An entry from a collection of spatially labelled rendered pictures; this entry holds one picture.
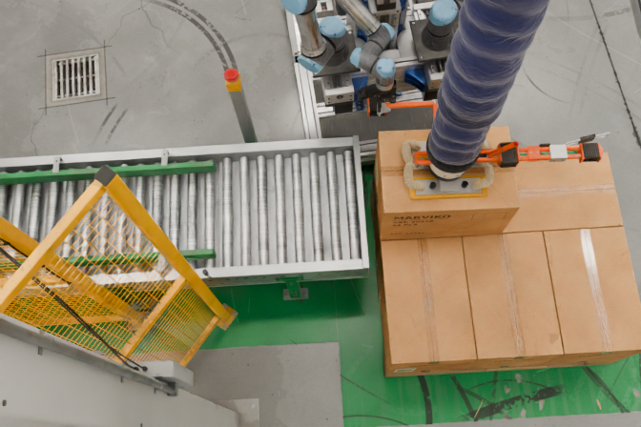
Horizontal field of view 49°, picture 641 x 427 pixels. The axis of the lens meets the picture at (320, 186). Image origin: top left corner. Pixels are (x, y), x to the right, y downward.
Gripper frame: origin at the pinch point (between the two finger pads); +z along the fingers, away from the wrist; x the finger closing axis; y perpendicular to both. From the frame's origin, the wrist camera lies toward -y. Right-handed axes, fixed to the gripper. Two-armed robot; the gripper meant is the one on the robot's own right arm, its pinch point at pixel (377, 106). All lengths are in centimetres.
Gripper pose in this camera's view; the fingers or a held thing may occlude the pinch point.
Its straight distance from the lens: 318.1
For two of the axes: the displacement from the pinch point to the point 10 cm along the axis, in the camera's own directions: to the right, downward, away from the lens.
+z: 0.3, 3.6, 9.3
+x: -0.3, -9.3, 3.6
